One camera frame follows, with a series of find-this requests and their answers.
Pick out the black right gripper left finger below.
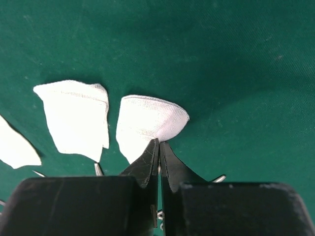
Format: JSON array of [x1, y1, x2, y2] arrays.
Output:
[[0, 139, 159, 236]]

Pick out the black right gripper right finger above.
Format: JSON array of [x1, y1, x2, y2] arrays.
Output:
[[159, 142, 315, 236]]

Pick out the white gauze pad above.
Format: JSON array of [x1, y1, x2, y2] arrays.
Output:
[[33, 80, 109, 162], [116, 94, 189, 164], [0, 116, 42, 169]]

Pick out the dark green surgical cloth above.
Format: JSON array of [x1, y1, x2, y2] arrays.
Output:
[[0, 0, 315, 224]]

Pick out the steel hemostat forceps left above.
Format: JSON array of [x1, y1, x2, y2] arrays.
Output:
[[157, 209, 163, 231]]

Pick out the steel hemostat forceps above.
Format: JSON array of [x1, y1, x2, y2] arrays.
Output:
[[210, 175, 226, 183], [157, 209, 163, 231]]

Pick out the steel hemostat forceps right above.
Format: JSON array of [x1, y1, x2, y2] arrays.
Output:
[[210, 175, 226, 183]]

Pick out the curved-tip steel tweezers right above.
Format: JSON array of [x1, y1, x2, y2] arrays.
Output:
[[94, 162, 104, 177]]

